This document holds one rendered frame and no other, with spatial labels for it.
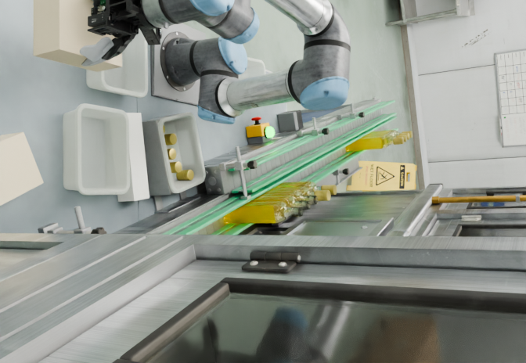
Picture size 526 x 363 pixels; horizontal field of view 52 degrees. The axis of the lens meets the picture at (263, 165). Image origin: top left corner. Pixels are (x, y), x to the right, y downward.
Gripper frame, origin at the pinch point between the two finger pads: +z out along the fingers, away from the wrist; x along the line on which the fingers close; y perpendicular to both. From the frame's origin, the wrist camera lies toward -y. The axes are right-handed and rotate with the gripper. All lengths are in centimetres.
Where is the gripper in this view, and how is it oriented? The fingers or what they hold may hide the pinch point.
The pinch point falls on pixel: (84, 30)
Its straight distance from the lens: 117.0
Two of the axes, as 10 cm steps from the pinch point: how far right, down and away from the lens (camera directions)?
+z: -8.6, 0.6, 5.0
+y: -5.0, -0.4, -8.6
